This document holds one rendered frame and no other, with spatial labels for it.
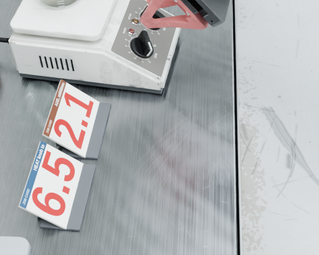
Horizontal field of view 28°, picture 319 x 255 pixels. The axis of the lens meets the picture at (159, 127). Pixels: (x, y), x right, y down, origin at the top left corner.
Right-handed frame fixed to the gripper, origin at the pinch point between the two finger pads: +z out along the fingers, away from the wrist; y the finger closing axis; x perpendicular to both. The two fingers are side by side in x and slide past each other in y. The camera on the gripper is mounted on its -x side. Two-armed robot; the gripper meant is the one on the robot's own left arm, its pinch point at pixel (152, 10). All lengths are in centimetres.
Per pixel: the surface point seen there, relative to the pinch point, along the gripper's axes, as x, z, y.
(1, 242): 2.1, 16.3, 25.9
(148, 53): 5.2, 5.8, -1.2
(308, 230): 23.4, -7.2, 17.5
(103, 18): -1.4, 8.2, -2.7
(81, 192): 6.6, 11.9, 17.6
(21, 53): -5.1, 18.4, 1.3
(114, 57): 2.3, 8.5, 0.8
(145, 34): 3.6, 5.7, -3.3
